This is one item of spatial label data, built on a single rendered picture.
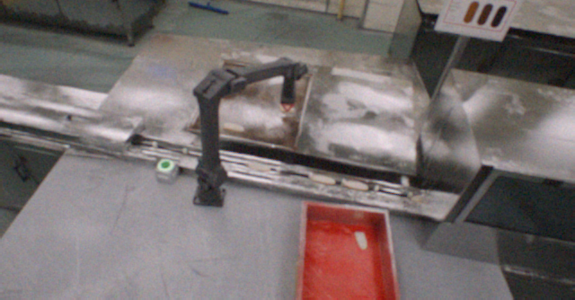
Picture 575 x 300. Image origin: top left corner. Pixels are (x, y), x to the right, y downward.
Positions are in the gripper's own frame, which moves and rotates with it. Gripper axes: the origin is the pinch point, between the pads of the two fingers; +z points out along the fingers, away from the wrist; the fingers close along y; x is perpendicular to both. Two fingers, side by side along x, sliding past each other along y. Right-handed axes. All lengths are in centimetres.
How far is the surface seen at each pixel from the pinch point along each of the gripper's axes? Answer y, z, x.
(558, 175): -53, -41, -78
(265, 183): -38.3, 5.4, 5.5
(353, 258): -65, 5, -30
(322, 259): -67, 5, -19
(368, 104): 12.2, 5.1, -40.2
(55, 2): 195, 85, 257
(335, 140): -12.3, 5.6, -23.4
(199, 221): -57, 6, 28
